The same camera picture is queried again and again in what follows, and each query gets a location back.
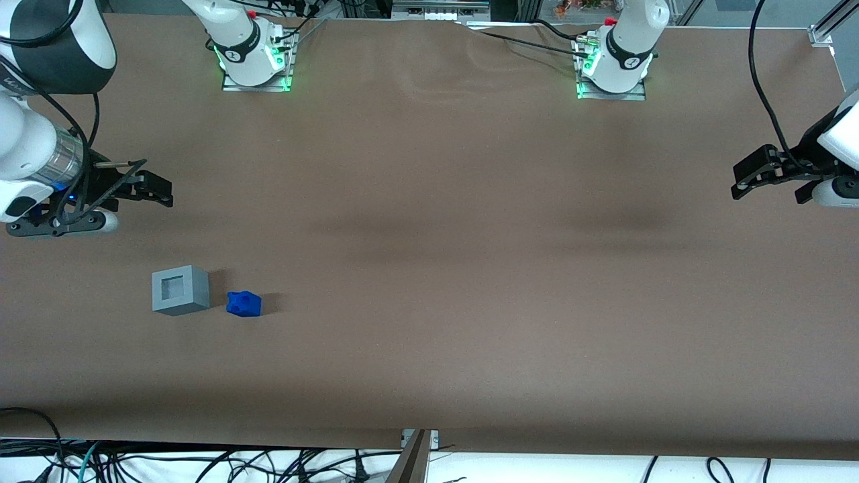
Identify brown table mat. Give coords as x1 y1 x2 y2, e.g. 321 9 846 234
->
0 13 859 462

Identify black tangled floor cables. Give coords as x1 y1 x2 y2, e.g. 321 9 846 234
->
94 448 403 483

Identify gray metal rack shelf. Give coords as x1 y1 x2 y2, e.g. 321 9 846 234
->
391 0 492 22

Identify teal floor cable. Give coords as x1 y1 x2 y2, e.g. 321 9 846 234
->
75 441 103 483

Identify black left arm hanging cable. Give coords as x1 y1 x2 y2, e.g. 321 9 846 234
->
748 0 809 172

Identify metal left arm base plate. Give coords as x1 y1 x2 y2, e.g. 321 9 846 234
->
575 39 647 102

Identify aluminium corner profile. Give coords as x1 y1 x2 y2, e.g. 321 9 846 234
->
808 0 859 48

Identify aluminium profile beam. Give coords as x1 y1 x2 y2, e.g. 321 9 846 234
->
385 429 432 483

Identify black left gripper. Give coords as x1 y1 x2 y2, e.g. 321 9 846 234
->
731 121 844 205

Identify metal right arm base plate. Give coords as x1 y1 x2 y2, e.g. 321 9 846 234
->
221 28 294 93

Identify gray square base block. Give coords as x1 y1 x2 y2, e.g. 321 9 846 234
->
152 264 211 317

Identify black cable to left base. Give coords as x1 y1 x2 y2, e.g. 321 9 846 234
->
454 17 595 60

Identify black right arm wrist cable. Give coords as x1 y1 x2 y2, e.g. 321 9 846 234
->
0 0 103 225

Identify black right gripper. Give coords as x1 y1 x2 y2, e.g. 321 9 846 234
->
79 161 174 212

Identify blue plastic part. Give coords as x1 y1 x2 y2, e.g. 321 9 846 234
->
225 290 263 318

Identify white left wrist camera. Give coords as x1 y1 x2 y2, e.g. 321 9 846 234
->
811 176 859 208

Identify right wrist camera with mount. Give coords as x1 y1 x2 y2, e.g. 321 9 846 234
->
6 207 119 238

